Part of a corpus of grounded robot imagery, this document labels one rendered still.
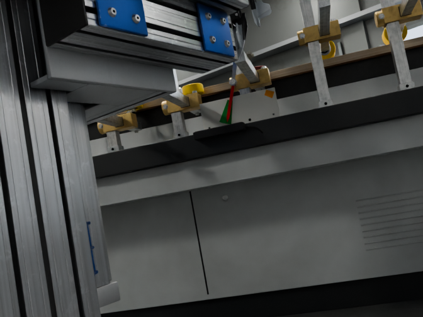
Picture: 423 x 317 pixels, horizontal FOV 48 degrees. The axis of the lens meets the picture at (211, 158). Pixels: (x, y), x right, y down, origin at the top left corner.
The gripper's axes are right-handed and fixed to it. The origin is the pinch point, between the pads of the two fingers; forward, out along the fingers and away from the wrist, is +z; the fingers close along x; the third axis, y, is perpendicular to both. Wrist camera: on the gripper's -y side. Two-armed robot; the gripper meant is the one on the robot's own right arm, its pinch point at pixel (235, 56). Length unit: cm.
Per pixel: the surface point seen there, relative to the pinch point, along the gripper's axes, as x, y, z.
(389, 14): 45, -36, -12
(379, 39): 118, -520, -132
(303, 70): 16, -55, -5
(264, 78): 3.3, -35.7, -1.0
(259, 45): -39, -588, -184
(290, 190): 3, -58, 37
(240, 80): -4.8, -35.7, -2.5
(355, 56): 35, -55, -6
